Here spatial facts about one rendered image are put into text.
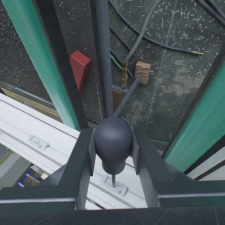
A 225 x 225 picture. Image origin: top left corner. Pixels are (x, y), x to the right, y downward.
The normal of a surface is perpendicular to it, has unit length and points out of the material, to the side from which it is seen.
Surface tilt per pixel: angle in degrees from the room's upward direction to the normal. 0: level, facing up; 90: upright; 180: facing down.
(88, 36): 0
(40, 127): 90
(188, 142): 0
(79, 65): 0
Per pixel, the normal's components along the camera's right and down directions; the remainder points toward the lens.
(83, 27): -0.47, 0.72
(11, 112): -0.01, -0.59
